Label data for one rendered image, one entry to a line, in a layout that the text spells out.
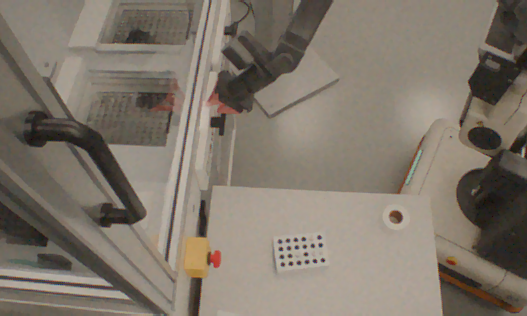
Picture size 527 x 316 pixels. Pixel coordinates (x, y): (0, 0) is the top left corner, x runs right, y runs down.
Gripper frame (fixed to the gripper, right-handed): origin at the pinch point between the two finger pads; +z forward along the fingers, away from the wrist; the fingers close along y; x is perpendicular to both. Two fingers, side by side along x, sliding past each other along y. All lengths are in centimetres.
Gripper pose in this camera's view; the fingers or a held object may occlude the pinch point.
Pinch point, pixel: (213, 106)
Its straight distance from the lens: 106.3
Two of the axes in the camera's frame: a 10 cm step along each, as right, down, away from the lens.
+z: -6.8, 3.0, 6.7
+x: -0.8, 8.7, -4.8
